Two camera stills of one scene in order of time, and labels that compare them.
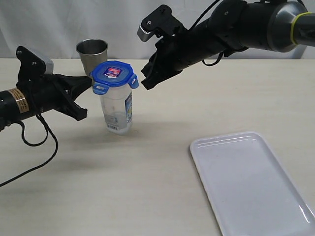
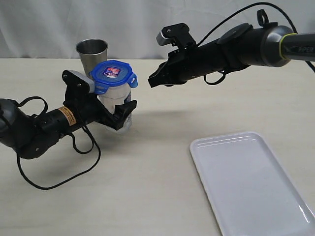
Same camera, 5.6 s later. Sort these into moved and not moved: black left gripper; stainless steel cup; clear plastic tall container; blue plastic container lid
Moved: black left gripper
Not moved: clear plastic tall container; stainless steel cup; blue plastic container lid
